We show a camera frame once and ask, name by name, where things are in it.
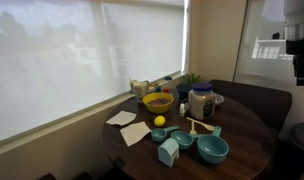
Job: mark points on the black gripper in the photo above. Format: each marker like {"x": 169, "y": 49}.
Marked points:
{"x": 300, "y": 48}

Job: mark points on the blue round jar lid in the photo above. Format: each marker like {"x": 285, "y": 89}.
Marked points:
{"x": 202, "y": 87}

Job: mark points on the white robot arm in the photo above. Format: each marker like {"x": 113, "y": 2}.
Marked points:
{"x": 297, "y": 13}

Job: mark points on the clear plastic jar with grains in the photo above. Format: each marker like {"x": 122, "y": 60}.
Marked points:
{"x": 200, "y": 105}

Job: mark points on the dark brown bench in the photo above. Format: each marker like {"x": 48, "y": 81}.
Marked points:
{"x": 258, "y": 100}

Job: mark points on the dark round stool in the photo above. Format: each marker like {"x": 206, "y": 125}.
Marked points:
{"x": 302, "y": 135}

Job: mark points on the green potted plant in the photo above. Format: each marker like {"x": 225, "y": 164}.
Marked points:
{"x": 192, "y": 78}

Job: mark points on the large teal measuring cup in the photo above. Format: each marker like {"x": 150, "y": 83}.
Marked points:
{"x": 212, "y": 148}

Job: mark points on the small white bottle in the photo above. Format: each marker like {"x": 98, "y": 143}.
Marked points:
{"x": 182, "y": 110}

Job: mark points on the medium teal measuring cup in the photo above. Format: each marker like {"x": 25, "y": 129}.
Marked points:
{"x": 182, "y": 139}

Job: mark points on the small blue cap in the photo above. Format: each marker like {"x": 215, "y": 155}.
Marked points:
{"x": 168, "y": 78}

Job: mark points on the small red block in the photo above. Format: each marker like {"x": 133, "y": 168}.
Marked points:
{"x": 166, "y": 90}

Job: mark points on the small blue block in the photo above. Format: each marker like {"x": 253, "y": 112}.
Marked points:
{"x": 158, "y": 89}

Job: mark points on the multicoloured beads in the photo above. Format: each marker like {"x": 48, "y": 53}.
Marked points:
{"x": 158, "y": 101}

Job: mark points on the yellow plastic bowl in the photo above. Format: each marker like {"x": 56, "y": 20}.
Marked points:
{"x": 158, "y": 108}

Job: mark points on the yellow ball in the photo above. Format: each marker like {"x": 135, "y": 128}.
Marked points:
{"x": 159, "y": 120}

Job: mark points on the toy milk carton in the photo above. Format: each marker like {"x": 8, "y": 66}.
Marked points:
{"x": 168, "y": 152}

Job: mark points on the small teal measuring cup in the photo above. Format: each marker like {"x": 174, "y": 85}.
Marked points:
{"x": 158, "y": 134}

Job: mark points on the glass measuring cup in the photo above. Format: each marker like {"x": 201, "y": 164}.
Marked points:
{"x": 140, "y": 89}

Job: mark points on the large white paper piece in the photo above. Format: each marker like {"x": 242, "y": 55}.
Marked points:
{"x": 134, "y": 132}

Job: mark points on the small white paper piece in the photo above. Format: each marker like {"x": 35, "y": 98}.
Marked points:
{"x": 122, "y": 118}

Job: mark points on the dark wooden chair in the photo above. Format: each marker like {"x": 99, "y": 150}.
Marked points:
{"x": 118, "y": 164}

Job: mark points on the white roller window blind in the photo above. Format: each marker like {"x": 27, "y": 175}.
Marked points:
{"x": 75, "y": 60}

